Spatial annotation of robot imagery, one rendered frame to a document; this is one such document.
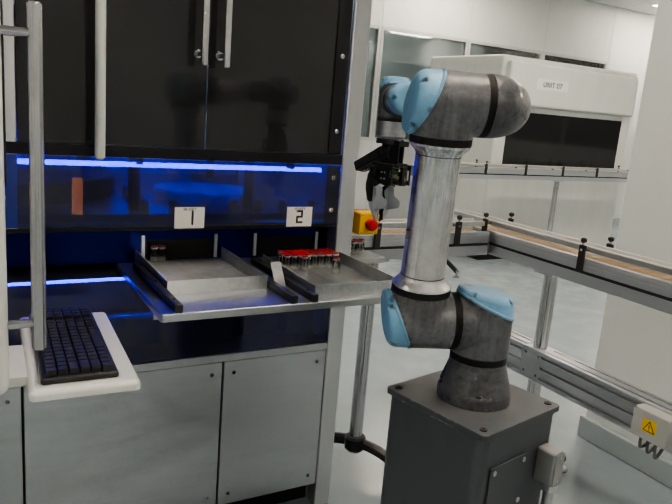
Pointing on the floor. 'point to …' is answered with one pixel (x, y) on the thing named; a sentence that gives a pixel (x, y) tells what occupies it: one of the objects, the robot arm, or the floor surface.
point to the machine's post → (341, 242)
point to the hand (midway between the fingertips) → (377, 214)
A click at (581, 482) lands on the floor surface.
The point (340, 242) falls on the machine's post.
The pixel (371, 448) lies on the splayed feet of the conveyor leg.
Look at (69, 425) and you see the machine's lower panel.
